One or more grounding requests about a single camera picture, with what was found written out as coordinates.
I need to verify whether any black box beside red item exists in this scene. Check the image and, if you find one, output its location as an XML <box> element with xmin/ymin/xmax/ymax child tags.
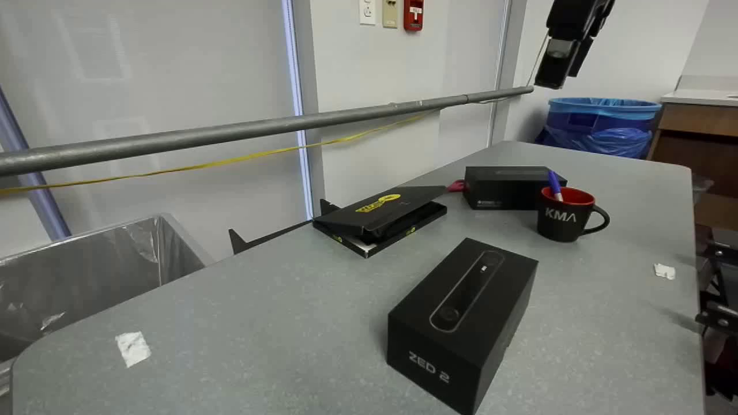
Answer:
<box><xmin>461</xmin><ymin>164</ymin><xmax>570</xmax><ymax>212</ymax></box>

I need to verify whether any white wall switch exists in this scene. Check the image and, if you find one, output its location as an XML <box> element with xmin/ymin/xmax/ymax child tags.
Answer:
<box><xmin>358</xmin><ymin>0</ymin><xmax>381</xmax><ymax>27</ymax></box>

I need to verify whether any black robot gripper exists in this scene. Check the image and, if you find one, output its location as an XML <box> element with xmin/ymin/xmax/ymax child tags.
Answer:
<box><xmin>532</xmin><ymin>0</ymin><xmax>617</xmax><ymax>92</ymax></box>

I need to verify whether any wooden cabinet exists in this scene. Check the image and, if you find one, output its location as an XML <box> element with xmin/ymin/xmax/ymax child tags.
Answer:
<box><xmin>647</xmin><ymin>75</ymin><xmax>738</xmax><ymax>234</ymax></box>

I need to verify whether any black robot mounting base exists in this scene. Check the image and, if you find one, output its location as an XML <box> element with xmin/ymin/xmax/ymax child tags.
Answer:
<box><xmin>693</xmin><ymin>240</ymin><xmax>738</xmax><ymax>403</ymax></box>

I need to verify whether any blue bag trash bin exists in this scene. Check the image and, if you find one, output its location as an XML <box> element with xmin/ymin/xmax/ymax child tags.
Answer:
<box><xmin>534</xmin><ymin>94</ymin><xmax>665</xmax><ymax>162</ymax></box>

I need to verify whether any flat black box yellow logo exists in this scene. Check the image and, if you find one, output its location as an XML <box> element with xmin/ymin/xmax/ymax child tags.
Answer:
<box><xmin>312</xmin><ymin>185</ymin><xmax>449</xmax><ymax>258</ymax></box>

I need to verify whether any yellow cable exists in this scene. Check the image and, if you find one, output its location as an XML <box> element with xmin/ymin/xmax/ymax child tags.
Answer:
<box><xmin>0</xmin><ymin>113</ymin><xmax>433</xmax><ymax>199</ymax></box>

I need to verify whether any grey bin with plastic liner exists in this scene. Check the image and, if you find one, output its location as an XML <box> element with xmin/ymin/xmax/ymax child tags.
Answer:
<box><xmin>0</xmin><ymin>212</ymin><xmax>207</xmax><ymax>364</ymax></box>

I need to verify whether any red fire alarm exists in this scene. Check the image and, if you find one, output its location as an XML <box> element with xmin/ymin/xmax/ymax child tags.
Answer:
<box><xmin>402</xmin><ymin>0</ymin><xmax>427</xmax><ymax>36</ymax></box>

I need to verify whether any grey metal pole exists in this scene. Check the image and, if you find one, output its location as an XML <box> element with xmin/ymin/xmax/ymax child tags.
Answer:
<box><xmin>0</xmin><ymin>83</ymin><xmax>534</xmax><ymax>177</ymax></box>

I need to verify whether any blue vertical wall strip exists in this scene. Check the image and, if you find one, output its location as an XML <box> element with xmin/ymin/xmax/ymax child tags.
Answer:
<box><xmin>276</xmin><ymin>0</ymin><xmax>315</xmax><ymax>222</ymax></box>

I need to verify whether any blue capped white sharpie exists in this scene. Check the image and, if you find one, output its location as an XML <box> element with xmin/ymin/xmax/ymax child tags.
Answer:
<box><xmin>545</xmin><ymin>168</ymin><xmax>567</xmax><ymax>206</ymax></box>

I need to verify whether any beige wall plate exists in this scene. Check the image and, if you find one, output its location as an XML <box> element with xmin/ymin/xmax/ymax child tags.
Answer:
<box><xmin>381</xmin><ymin>0</ymin><xmax>402</xmax><ymax>33</ymax></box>

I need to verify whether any large white tape piece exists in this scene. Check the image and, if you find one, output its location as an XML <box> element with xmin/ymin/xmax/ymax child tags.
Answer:
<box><xmin>112</xmin><ymin>331</ymin><xmax>154</xmax><ymax>369</ymax></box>

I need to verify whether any blue diagonal pole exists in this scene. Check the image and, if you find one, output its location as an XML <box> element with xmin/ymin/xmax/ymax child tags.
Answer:
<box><xmin>0</xmin><ymin>85</ymin><xmax>73</xmax><ymax>243</ymax></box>

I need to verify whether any black mug red inside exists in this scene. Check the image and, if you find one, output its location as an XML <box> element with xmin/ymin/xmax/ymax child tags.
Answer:
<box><xmin>534</xmin><ymin>185</ymin><xmax>614</xmax><ymax>245</ymax></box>

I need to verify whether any black ZED 2 camera box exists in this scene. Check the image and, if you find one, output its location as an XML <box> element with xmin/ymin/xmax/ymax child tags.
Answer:
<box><xmin>384</xmin><ymin>235</ymin><xmax>540</xmax><ymax>415</ymax></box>

